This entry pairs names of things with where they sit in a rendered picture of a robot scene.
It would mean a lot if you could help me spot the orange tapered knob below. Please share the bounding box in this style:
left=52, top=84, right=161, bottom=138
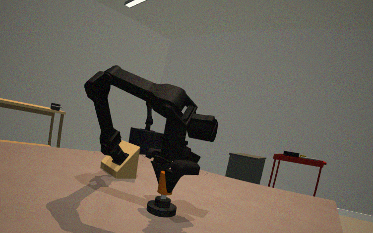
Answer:
left=157, top=171, right=172, bottom=195

